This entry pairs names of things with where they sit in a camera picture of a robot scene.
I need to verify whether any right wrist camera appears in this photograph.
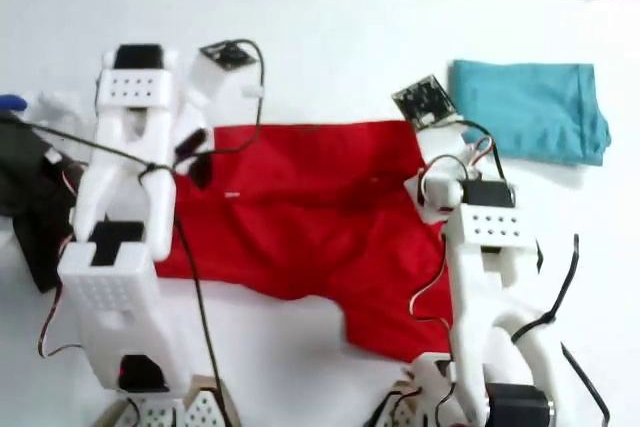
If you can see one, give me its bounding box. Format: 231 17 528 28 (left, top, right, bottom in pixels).
391 74 459 131

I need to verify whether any black cable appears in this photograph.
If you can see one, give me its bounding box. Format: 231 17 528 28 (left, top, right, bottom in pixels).
512 233 614 421
0 39 266 427

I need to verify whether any folded teal shirt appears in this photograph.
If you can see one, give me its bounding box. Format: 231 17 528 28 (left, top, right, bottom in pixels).
446 59 612 168

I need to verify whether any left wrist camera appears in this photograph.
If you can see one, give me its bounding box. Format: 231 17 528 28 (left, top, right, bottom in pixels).
198 41 255 73

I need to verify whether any red shirt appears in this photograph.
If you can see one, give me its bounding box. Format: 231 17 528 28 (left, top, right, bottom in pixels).
152 119 459 364

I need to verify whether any dark shirt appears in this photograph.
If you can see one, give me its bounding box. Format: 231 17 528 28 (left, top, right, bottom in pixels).
0 111 84 294

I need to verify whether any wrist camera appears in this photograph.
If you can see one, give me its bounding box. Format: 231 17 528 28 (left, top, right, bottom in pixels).
198 41 255 73
391 74 459 131

